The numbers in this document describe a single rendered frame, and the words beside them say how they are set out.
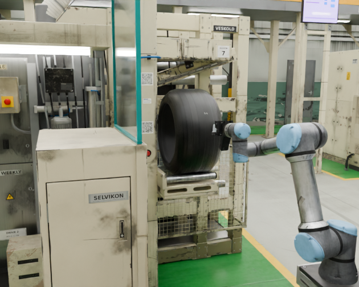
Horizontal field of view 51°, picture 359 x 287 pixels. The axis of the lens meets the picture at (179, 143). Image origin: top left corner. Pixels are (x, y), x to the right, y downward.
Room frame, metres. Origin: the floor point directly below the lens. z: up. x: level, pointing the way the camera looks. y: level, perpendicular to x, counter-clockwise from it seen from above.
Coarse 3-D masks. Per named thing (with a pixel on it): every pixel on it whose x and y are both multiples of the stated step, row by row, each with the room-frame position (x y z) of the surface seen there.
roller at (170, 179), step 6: (186, 174) 2.30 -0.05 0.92; (192, 174) 2.31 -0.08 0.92; (198, 174) 2.32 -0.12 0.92; (204, 174) 2.33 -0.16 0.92; (210, 174) 2.34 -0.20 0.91; (216, 174) 2.35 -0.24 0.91; (168, 180) 2.24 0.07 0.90; (174, 180) 2.26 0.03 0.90; (180, 180) 2.27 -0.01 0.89; (186, 180) 2.28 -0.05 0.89; (192, 180) 2.30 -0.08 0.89; (198, 180) 2.32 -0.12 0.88
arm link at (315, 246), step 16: (288, 128) 1.46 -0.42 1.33; (304, 128) 1.46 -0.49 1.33; (288, 144) 1.44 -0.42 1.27; (304, 144) 1.44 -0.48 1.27; (320, 144) 1.49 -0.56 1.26; (288, 160) 1.47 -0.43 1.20; (304, 160) 1.43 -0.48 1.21; (304, 176) 1.42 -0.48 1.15; (304, 192) 1.40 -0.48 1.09; (304, 208) 1.39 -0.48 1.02; (320, 208) 1.39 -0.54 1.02; (304, 224) 1.38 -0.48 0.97; (320, 224) 1.36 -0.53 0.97; (304, 240) 1.35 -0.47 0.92; (320, 240) 1.33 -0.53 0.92; (336, 240) 1.36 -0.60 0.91; (304, 256) 1.35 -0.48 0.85; (320, 256) 1.31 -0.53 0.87
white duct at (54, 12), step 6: (48, 0) 2.39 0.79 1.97; (54, 0) 2.38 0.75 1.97; (60, 0) 2.40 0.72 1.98; (66, 0) 2.42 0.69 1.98; (48, 6) 2.37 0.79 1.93; (54, 6) 2.38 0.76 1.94; (60, 6) 2.41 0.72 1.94; (66, 6) 2.46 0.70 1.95; (48, 12) 2.37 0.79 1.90; (54, 12) 2.39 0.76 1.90; (60, 12) 2.43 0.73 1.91
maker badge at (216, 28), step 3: (213, 27) 3.04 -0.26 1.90; (216, 27) 3.05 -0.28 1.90; (219, 27) 3.06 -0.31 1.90; (222, 27) 3.06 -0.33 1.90; (225, 27) 3.07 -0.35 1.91; (228, 27) 3.08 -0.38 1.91; (231, 27) 3.09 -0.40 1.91; (234, 27) 3.10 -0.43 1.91; (213, 30) 3.04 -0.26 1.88; (216, 30) 3.05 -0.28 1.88; (219, 30) 3.06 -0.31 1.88; (222, 30) 3.06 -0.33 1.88; (225, 30) 3.07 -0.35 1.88; (228, 30) 3.08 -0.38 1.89; (231, 30) 3.09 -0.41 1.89; (234, 30) 3.10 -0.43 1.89
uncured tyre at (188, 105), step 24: (168, 96) 2.38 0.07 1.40; (192, 96) 2.31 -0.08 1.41; (168, 120) 2.68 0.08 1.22; (192, 120) 2.19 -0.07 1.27; (216, 120) 2.24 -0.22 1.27; (168, 144) 2.66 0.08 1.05; (192, 144) 2.17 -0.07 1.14; (216, 144) 2.22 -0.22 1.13; (168, 168) 2.38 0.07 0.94; (192, 168) 2.25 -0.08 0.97
